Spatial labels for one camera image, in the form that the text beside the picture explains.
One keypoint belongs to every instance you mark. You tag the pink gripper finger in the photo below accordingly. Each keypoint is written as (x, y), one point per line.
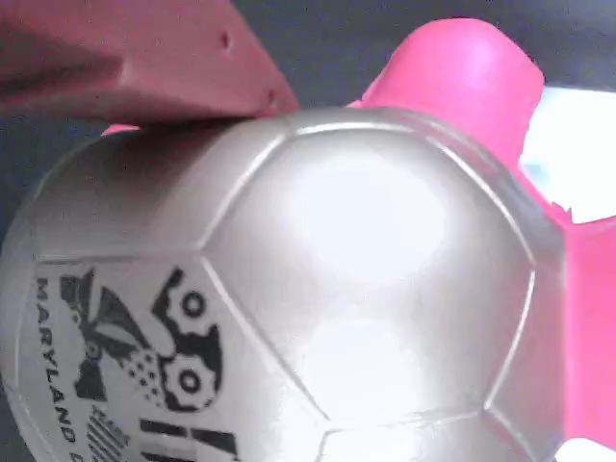
(159, 58)

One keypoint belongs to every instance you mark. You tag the pink turtle toy silver shell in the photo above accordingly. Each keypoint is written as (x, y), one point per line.
(366, 269)

